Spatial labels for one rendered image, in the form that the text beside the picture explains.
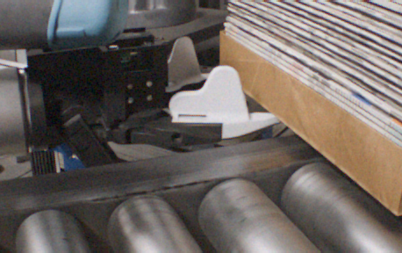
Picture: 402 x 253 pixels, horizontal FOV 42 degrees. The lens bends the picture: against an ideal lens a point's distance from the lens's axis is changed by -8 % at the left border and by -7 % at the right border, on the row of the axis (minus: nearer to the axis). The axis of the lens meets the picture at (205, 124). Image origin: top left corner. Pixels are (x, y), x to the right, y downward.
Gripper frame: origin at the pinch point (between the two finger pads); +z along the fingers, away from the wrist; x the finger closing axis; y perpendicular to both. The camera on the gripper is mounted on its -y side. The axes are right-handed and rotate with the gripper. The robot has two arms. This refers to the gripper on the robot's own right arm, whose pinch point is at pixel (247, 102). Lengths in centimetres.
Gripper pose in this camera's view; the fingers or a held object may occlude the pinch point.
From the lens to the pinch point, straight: 51.7
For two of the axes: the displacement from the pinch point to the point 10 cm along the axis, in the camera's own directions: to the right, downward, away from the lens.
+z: 9.3, -1.4, 3.3
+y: 0.0, -9.2, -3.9
